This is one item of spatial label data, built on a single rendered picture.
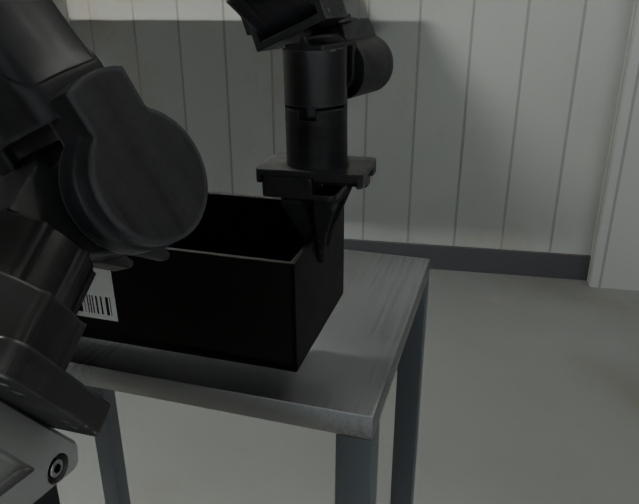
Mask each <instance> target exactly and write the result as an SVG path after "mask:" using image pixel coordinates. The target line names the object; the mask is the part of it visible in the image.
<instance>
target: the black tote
mask: <svg viewBox="0 0 639 504"><path fill-rule="evenodd" d="M164 249H165V250H167V251H168V252H169V253H170V256H169V259H168V260H164V261H156V260H151V259H146V258H142V257H136V256H130V255H127V257H128V258H130V259H131V260H133V262H134V264H133V266H132V268H128V269H124V270H119V271H109V270H104V269H99V268H93V271H94V272H95V273H96V275H95V277H94V279H93V281H92V284H91V286H90V288H89V290H88V292H87V294H86V296H85V298H84V300H83V303H82V305H81V307H80V309H79V311H78V313H77V315H76V316H77V317H78V318H79V320H81V321H82V322H84V323H86V324H87V326H86V328H85V330H84V332H83V334H82V337H88V338H94V339H100V340H106V341H112V342H118V343H124V344H130V345H135V346H141V347H147V348H153V349H159V350H165V351H171V352H177V353H183V354H189V355H195V356H201V357H207V358H213V359H219V360H225V361H231V362H237V363H243V364H249V365H255V366H261V367H267V368H273V369H279V370H285V371H291V372H297V371H298V369H299V368H300V366H301V364H302V362H303V361H304V359H305V357H306V356H307V354H308V352H309V351H310V349H311V347H312V345H313V344H314V342H315V340H316V339H317V337H318V335H319V334H320V332H321V330H322V328H323V327H324V325H325V323H326V322H327V320H328V318H329V317H330V315H331V313H332V311H333V310H334V308H335V306H336V305H337V303H338V301H339V300H340V298H341V296H342V294H343V278H344V207H343V209H342V211H341V214H340V216H339V218H338V220H337V222H336V225H335V228H334V232H333V236H332V240H331V244H330V248H329V252H328V256H327V258H326V259H325V261H324V262H320V259H319V253H318V245H317V235H316V232H315V233H314V234H313V235H312V237H311V238H310V239H309V240H308V241H307V243H306V244H304V241H303V239H302V237H301V235H300V233H299V232H298V230H297V228H296V227H295V225H294V224H293V222H292V220H291V219H290V217H289V216H288V214H287V212H286V211H285V209H284V208H283V206H282V203H281V198H271V197H260V196H249V195H237V194H226V193H215V192H208V196H207V203H206V208H205V211H204V214H203V216H202V219H201V220H200V222H199V224H198V226H197V227H196V228H195V229H194V230H193V231H192V232H191V233H190V234H189V235H188V236H187V237H185V238H183V239H181V240H179V241H177V242H175V243H173V244H172V245H170V246H168V247H165V248H164Z"/></svg>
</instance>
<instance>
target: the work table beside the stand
mask: <svg viewBox="0 0 639 504"><path fill-rule="evenodd" d="M429 272H430V259H428V258H418V257H409V256H400V255H391V254H382V253H373V252H363V251H354V250H345V249H344V278H343V294H342V296H341V298H340V300H339V301H338V303H337V305H336V306H335V308H334V310H333V311H332V313H331V315H330V317H329V318H328V320H327V322H326V323H325V325H324V327H323V328H322V330H321V332H320V334H319V335H318V337H317V339H316V340H315V342H314V344H313V345H312V347H311V349H310V351H309V352H308V354H307V356H306V357H305V359H304V361H303V362H302V364H301V366H300V368H299V369H298V371H297V372H291V371H285V370H279V369H273V368H267V367H261V366H255V365H249V364H243V363H237V362H231V361H225V360H219V359H213V358H207V357H201V356H195V355H189V354H183V353H177V352H171V351H165V350H159V349H153V348H147V347H141V346H135V345H130V344H124V343H118V342H112V341H106V340H100V339H94V338H88V337H82V336H81V339H80V341H79V343H78V345H77V347H76V349H75V352H74V354H73V356H72V358H71V360H70V362H69V365H68V367H67V369H66V372H67V373H69V374H70V375H72V376H73V377H74V378H76V379H77V380H78V381H80V382H81V383H83V384H84V385H86V386H87V387H88V388H89V389H91V390H92V391H94V392H95V393H96V394H98V395H99V396H100V397H102V398H103V399H105V400H106V401H107V402H109V403H110V404H111V407H110V409H109V412H108V414H107V416H106V419H105V421H104V424H103V426H102V429H101V431H100V433H99V436H95V443H96V449H97V455H98V461H99V467H100V474H101V480H102V486H103V492H104V498H105V504H131V503H130V496H129V489H128V482H127V475H126V468H125V461H124V454H123V447H122V440H121V433H120V426H119V419H118V412H117V405H116V398H115V391H118V392H123V393H129V394H134V395H139V396H144V397H150V398H155V399H160V400H165V401H170V402H176V403H181V404H186V405H191V406H196V407H202V408H207V409H212V410H217V411H222V412H228V413H233V414H238V415H243V416H248V417H254V418H259V419H264V420H269V421H274V422H280V423H285V424H290V425H295V426H301V427H306V428H311V429H316V430H321V431H327V432H332V433H336V454H335V504H376V495H377V472H378V449H379V426H380V420H379V419H380V416H381V413H382V410H383V407H384V404H385V402H386V399H387V396H388V393H389V390H390V387H391V384H392V381H393V378H394V375H395V372H396V370H397V383H396V401H395V420H394V439H393V457H392V476H391V494H390V504H413V497H414V483H415V469H416V455H417V441H418V427H419V412H420V398H421V384H422V370H423V356H424V342H425V328H426V314H427V300H428V286H429Z"/></svg>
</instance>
